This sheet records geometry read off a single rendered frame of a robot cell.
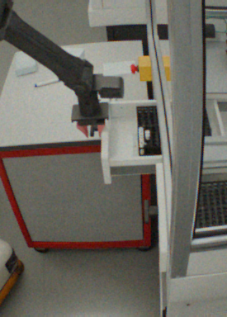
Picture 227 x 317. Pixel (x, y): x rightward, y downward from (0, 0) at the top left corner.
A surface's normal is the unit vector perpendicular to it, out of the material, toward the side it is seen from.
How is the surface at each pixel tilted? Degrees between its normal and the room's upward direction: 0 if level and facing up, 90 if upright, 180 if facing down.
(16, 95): 0
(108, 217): 90
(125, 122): 0
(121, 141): 0
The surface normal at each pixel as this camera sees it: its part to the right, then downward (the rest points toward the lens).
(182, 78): 0.00, 0.73
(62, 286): -0.07, -0.69
